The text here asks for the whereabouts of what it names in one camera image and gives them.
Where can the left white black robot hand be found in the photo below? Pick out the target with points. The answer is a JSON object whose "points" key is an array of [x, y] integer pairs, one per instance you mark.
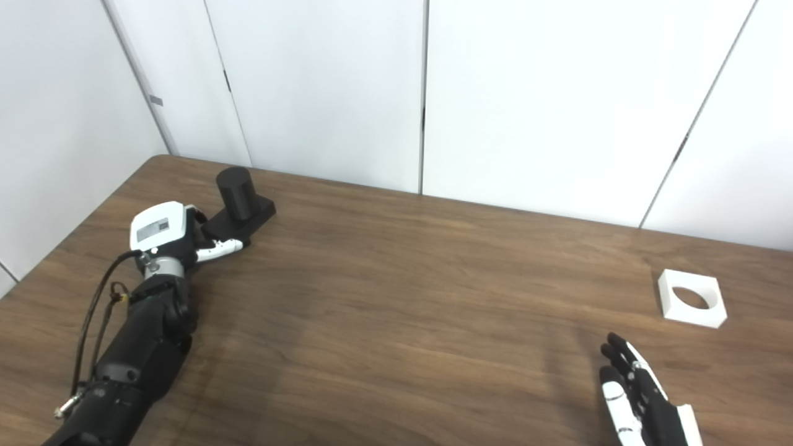
{"points": [[160, 229]]}

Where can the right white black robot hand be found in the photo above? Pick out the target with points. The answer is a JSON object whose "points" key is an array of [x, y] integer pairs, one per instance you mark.
{"points": [[644, 402]]}

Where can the black peg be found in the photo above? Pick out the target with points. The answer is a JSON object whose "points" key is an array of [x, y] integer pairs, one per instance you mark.
{"points": [[238, 210]]}

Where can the white square piece with hole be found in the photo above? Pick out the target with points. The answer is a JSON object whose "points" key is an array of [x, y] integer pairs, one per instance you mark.
{"points": [[672, 306]]}

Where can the small gray wall tag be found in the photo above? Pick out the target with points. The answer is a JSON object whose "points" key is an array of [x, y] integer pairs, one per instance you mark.
{"points": [[156, 100]]}

